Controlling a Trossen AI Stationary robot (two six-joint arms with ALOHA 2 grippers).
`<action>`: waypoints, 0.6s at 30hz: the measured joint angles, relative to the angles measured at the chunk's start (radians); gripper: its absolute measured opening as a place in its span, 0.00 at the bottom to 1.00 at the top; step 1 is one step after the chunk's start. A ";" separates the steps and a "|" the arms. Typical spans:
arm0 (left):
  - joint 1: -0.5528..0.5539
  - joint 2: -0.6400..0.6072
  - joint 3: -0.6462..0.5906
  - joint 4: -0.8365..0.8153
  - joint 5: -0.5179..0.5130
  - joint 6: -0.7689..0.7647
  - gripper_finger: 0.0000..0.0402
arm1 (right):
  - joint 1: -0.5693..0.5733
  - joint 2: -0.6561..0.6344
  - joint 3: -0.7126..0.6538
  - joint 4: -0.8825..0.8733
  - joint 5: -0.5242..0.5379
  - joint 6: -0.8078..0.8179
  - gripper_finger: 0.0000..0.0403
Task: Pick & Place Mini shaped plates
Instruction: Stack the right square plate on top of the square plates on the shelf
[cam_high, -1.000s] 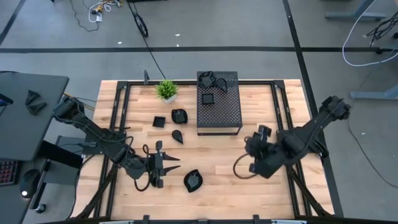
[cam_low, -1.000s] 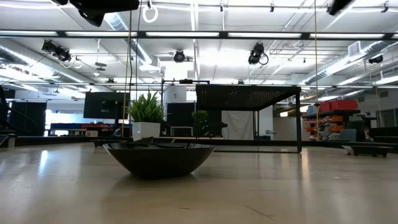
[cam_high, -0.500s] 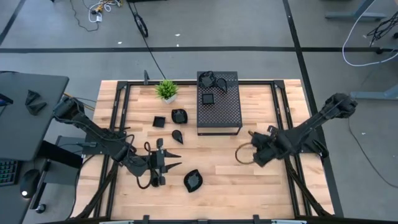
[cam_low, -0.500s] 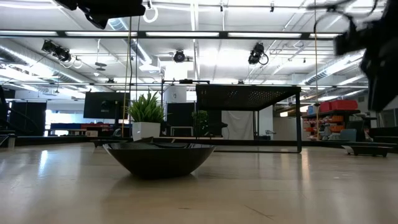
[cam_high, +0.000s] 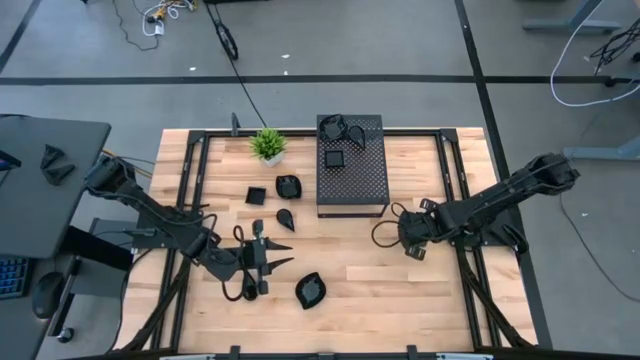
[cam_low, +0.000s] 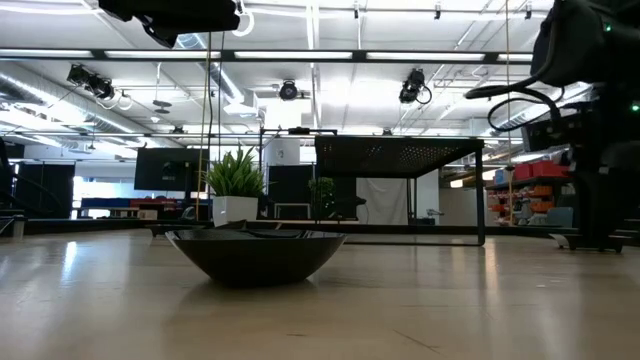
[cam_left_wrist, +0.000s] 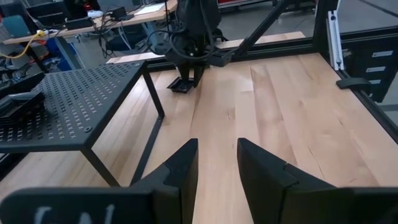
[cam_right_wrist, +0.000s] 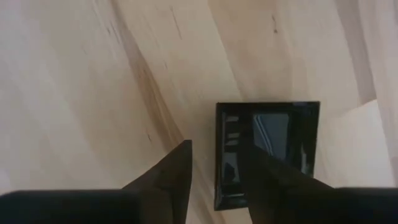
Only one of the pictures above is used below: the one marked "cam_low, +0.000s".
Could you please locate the black perforated metal shelf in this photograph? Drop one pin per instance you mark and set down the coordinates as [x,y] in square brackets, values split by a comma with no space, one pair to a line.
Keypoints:
[390,157]

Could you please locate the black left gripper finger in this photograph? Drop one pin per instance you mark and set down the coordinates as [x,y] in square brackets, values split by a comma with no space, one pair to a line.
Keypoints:
[205,15]
[160,36]

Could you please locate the black teardrop mini plate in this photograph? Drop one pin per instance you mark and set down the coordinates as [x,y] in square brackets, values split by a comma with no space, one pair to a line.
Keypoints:
[237,226]

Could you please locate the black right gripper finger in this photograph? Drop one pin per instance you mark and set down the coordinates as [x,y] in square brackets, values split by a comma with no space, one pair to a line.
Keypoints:
[622,205]
[592,210]

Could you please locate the black overhead frame bar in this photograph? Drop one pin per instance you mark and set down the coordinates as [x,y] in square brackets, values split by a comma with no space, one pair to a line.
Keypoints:
[359,56]

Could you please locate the dark cabinet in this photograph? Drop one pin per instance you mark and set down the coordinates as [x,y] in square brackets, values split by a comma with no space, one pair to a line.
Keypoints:
[45,190]

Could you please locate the black ceiling spotlight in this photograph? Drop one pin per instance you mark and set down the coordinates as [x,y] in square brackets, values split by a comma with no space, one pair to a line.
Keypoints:
[102,87]
[288,91]
[412,85]

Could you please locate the blue storage bin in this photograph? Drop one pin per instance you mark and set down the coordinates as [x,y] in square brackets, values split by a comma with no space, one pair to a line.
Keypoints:
[500,176]

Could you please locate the small dark green plant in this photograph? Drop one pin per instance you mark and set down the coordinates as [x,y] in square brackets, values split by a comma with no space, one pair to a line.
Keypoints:
[322,192]

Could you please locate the black square mini plate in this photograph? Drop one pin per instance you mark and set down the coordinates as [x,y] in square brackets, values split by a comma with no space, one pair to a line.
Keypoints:
[170,230]
[562,241]

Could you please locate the black leaf-shaped mini plate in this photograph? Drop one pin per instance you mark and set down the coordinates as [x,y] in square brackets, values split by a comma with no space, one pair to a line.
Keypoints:
[255,262]

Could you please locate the dark storage rack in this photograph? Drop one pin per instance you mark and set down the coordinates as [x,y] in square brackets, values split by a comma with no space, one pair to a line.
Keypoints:
[530,181]

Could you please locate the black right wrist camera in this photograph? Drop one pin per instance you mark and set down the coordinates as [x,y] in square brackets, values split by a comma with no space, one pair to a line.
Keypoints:
[555,135]

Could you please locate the small red storage bin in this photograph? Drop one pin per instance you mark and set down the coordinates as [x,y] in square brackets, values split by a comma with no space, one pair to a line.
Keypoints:
[522,171]

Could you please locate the large red storage bin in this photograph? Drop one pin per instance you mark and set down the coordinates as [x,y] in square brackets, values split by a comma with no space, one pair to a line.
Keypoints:
[547,169]

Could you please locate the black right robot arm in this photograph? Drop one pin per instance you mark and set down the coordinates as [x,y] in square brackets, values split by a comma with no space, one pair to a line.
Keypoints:
[580,40]

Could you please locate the black monitor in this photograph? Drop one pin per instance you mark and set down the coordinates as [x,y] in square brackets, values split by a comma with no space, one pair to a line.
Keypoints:
[165,170]

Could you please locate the green plant in white pot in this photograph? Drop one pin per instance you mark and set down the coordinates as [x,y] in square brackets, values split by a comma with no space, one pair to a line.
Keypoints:
[235,210]

